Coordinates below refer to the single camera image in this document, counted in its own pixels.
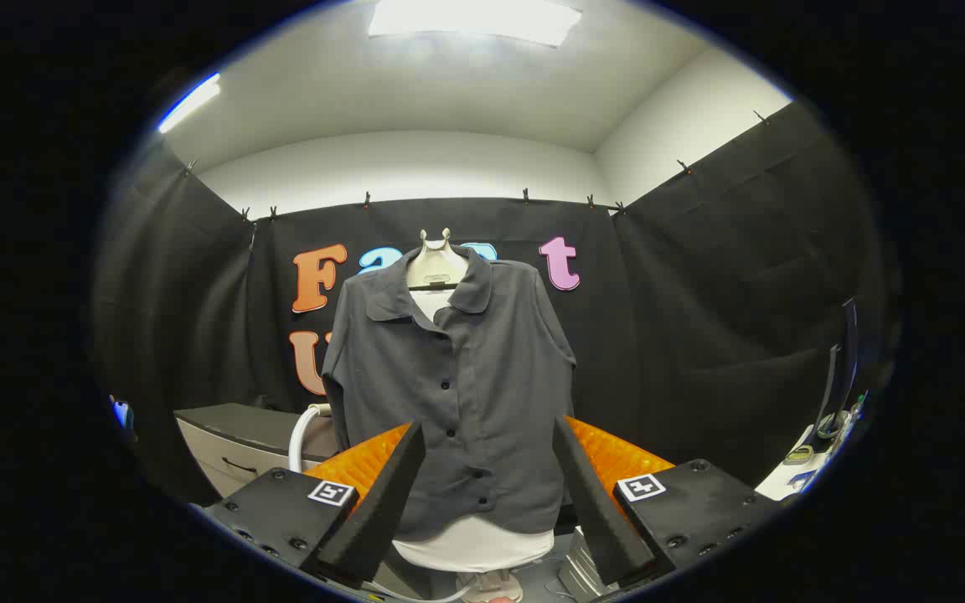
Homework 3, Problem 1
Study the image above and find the dark grey button shirt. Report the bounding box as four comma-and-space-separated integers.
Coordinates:
321, 245, 577, 544

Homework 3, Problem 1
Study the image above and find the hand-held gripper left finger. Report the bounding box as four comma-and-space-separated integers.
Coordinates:
198, 421, 426, 587

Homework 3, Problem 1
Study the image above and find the grey metal stand base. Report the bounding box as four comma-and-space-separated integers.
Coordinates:
558, 528, 617, 600

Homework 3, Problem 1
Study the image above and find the grey drawer cabinet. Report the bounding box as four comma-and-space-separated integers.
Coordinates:
174, 402, 341, 499

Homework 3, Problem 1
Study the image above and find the clear plastic bottle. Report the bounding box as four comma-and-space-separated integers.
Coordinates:
839, 392, 867, 441

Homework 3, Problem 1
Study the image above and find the white side table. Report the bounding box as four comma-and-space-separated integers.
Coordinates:
755, 423, 848, 502

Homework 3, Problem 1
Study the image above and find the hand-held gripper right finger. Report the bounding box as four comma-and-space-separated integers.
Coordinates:
551, 415, 787, 589

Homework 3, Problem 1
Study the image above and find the ceiling light panel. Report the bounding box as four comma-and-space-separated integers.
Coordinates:
368, 0, 584, 48

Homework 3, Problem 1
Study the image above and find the ceiling light strip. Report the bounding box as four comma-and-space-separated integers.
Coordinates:
157, 74, 222, 135

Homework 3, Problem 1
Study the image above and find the black backdrop cloth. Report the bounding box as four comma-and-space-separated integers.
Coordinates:
93, 100, 898, 508

